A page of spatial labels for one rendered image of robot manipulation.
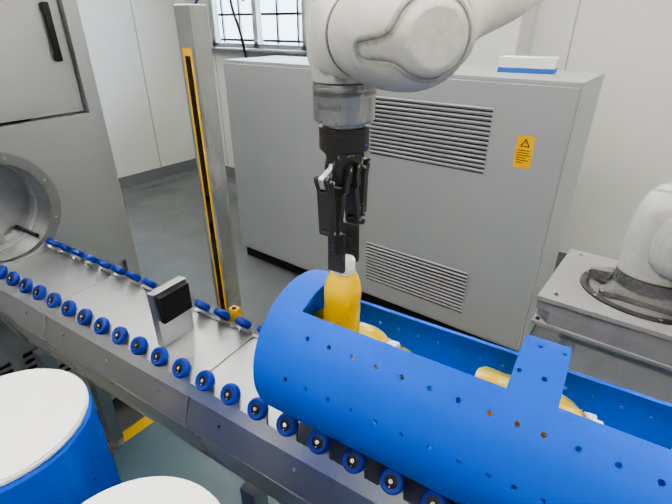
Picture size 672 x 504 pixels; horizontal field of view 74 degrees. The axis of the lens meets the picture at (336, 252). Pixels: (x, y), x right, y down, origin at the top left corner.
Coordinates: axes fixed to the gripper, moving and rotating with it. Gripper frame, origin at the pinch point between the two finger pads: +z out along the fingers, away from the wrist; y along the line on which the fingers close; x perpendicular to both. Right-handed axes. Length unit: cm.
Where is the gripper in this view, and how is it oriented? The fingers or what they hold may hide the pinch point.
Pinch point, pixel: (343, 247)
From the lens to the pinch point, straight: 74.3
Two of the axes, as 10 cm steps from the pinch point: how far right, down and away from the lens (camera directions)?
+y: -5.3, 3.9, -7.6
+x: 8.5, 2.4, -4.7
